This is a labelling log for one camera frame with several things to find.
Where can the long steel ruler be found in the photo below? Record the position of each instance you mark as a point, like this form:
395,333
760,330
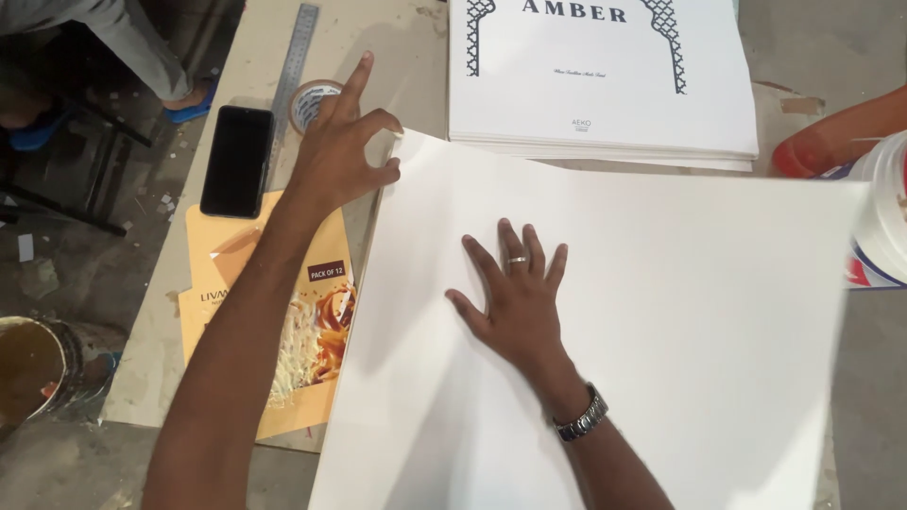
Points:
294,64

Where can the brown cardboard work board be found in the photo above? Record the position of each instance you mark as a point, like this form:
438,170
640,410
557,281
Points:
184,212

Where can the dirty metal glue tin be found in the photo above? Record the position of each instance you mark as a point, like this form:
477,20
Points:
32,368

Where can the brown tape scrap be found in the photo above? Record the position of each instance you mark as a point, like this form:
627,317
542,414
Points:
802,106

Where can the white plastic jar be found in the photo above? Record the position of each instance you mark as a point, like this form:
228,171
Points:
882,212

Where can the black smartphone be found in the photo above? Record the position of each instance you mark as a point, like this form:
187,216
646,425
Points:
237,161

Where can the stack of printed white sheets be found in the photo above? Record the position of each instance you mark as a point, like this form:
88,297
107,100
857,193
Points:
602,78

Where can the person's left hand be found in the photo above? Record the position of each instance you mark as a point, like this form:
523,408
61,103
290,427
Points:
322,159

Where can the orange printed flat carton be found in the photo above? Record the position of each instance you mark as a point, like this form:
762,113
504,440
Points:
227,262

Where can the large plain white sheet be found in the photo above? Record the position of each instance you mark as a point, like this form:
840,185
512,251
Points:
673,319

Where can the scattered white paper scraps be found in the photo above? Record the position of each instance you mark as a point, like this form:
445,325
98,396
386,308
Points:
152,198

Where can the roll of printed packing tape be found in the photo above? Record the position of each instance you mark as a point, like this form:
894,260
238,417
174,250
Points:
312,103

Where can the silver metal wristwatch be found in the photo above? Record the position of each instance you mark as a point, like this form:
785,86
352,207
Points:
582,419

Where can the person's right hand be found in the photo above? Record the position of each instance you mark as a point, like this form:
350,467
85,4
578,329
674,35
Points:
519,315

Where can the black metal stool frame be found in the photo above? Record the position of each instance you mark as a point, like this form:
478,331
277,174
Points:
92,156

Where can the blue sandal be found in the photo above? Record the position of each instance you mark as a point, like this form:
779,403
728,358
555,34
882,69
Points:
191,106
35,131

